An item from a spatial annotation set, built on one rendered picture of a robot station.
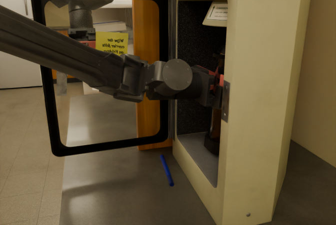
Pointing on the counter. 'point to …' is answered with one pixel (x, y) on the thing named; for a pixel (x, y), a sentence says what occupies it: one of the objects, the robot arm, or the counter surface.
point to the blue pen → (167, 170)
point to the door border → (51, 70)
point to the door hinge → (172, 57)
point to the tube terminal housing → (252, 89)
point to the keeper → (225, 100)
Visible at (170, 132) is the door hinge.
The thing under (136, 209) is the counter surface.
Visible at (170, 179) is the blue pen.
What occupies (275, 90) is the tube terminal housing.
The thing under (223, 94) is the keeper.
